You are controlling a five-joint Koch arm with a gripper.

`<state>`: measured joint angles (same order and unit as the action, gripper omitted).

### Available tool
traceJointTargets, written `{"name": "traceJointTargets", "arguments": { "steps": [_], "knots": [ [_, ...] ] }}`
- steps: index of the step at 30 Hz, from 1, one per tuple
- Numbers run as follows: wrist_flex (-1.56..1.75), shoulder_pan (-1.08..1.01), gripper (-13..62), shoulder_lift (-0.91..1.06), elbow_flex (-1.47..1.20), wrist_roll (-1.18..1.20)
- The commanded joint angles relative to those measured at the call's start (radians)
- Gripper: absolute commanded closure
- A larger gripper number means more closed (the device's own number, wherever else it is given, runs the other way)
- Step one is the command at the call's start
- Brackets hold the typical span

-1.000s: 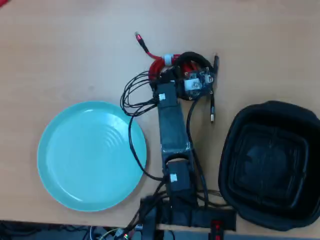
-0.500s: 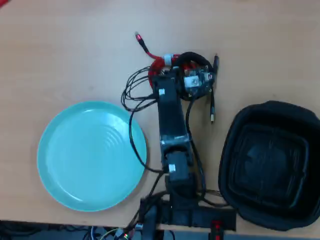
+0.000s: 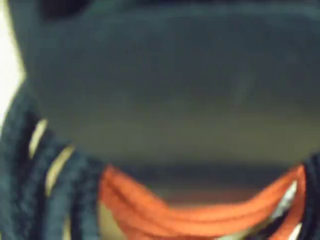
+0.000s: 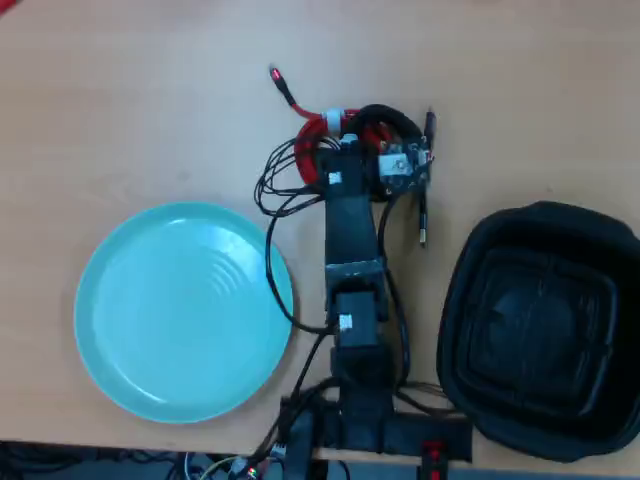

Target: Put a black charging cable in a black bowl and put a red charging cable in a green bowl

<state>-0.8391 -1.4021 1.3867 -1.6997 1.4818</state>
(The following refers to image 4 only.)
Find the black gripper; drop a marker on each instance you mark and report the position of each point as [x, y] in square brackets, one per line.
[345, 175]

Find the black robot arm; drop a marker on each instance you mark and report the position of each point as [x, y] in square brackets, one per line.
[350, 235]

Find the black square plastic bowl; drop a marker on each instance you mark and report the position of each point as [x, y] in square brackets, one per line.
[540, 320]

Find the light blue round plate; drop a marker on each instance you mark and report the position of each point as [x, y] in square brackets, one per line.
[150, 325]

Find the red table clamp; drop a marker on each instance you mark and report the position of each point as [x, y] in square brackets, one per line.
[434, 460]

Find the small red object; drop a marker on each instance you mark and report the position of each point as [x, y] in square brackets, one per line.
[7, 5]

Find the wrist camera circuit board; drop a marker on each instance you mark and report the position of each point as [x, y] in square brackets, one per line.
[402, 167]

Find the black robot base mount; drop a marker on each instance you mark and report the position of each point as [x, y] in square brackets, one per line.
[440, 430]

